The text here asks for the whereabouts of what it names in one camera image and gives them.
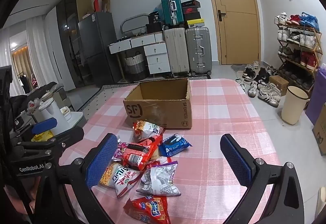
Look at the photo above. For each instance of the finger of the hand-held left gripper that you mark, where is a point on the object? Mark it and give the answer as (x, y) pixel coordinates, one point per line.
(63, 138)
(44, 124)

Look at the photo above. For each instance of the black jacket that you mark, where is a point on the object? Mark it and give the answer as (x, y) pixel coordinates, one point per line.
(28, 98)

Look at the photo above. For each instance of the orange noodle snack bag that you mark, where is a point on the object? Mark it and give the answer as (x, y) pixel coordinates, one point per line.
(146, 129)

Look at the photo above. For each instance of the white kitchen appliance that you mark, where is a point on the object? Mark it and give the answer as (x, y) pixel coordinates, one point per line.
(52, 117)

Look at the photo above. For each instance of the beige cracker packet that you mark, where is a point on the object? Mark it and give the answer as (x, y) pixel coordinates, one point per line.
(156, 155)

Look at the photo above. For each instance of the white noodle snack bag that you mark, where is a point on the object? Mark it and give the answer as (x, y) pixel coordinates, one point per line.
(122, 178)

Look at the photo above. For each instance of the cream waste bin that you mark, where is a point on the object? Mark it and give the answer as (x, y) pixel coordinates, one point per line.
(294, 107)

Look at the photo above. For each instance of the printed cardboard carton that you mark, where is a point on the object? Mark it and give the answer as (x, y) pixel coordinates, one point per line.
(321, 132)

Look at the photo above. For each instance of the flat cardboard piece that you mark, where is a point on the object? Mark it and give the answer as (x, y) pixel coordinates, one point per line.
(105, 3)

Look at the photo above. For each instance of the white desk with drawers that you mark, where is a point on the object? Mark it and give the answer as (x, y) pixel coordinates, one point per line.
(156, 56)

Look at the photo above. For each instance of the pink checked tablecloth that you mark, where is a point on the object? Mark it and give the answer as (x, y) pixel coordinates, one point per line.
(214, 122)

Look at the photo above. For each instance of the red chip bag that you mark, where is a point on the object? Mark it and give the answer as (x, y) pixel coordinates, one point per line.
(149, 210)

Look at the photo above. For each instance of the arched grey mirror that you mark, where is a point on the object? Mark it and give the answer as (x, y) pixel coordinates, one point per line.
(124, 23)

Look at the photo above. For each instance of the scattered sneakers pile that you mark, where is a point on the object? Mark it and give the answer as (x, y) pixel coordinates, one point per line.
(264, 89)

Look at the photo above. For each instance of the teal suitcase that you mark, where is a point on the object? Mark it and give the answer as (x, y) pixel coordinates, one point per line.
(170, 7)

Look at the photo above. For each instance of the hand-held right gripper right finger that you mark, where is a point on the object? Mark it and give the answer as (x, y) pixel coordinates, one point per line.
(236, 160)

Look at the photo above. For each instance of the person's left hand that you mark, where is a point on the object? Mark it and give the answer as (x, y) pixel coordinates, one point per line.
(21, 196)

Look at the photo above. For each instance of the dark glass cabinet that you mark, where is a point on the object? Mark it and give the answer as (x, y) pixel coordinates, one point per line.
(67, 43)

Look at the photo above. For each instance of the blue plastic bag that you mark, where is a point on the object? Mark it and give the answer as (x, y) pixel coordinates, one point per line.
(158, 9)

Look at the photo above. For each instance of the wooden cabinet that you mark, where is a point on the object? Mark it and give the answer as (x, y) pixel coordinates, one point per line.
(82, 2)

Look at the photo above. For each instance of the grey door mat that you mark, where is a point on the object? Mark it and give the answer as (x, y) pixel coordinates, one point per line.
(238, 70)

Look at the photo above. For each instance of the small brown cardboard box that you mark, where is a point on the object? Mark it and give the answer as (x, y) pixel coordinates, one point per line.
(279, 85)

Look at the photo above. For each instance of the red snack packet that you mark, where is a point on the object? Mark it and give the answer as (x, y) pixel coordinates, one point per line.
(137, 154)

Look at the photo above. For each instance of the beige suitcase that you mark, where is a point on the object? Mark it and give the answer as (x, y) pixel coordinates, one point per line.
(177, 52)

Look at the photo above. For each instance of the black bag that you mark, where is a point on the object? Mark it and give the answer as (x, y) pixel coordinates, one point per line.
(154, 20)

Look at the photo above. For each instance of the blue cookie packet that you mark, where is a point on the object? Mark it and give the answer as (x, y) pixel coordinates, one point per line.
(174, 145)

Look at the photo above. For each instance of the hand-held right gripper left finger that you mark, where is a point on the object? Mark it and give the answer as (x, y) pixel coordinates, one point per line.
(101, 160)

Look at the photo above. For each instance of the yellow plastic bag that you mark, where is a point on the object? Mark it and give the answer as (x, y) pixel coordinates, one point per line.
(42, 136)

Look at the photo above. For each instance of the silver suitcase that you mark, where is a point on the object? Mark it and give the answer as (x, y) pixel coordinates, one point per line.
(198, 51)

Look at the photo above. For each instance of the woven laundry basket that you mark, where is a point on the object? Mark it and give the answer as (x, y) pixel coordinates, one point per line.
(136, 66)

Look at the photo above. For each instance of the yellow and black shoebox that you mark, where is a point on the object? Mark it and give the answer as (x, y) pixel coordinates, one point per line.
(194, 23)

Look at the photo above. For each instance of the red and black shoebox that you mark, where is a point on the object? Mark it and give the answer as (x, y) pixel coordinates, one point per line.
(189, 10)

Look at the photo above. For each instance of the wooden door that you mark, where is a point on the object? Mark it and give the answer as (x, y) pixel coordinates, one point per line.
(236, 30)

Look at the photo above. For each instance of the white curtain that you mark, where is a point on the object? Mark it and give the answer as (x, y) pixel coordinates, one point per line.
(38, 48)

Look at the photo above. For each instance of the shoe rack with shoes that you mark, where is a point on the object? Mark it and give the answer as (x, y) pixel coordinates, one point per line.
(295, 38)

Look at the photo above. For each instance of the red box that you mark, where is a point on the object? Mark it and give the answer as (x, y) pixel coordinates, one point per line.
(96, 5)

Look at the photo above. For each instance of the silver snack bag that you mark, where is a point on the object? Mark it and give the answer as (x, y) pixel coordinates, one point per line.
(160, 180)

